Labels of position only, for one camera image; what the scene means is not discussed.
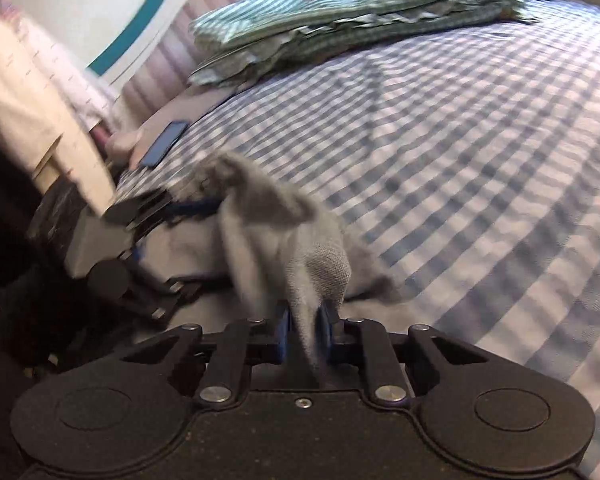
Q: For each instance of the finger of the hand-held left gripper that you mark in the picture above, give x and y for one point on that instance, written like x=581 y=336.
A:
x=180 y=208
x=152 y=290

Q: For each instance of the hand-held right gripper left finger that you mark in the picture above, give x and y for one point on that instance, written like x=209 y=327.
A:
x=281 y=334

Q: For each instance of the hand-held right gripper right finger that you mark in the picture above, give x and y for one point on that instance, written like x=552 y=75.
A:
x=325 y=336

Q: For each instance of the grey pants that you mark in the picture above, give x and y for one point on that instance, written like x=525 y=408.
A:
x=285 y=230

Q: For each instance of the dark smartphone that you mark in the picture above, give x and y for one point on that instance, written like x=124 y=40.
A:
x=163 y=144

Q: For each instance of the striped pillow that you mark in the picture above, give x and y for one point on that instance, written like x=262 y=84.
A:
x=180 y=50

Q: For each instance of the person in beige clothes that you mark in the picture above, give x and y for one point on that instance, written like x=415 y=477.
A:
x=25 y=100

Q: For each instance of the white cloth with teal stripe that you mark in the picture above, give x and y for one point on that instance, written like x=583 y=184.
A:
x=145 y=15

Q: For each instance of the blue white checked bed sheet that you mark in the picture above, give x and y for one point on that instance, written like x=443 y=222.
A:
x=455 y=170

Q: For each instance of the green checked blanket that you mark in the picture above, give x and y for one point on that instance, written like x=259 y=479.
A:
x=350 y=15

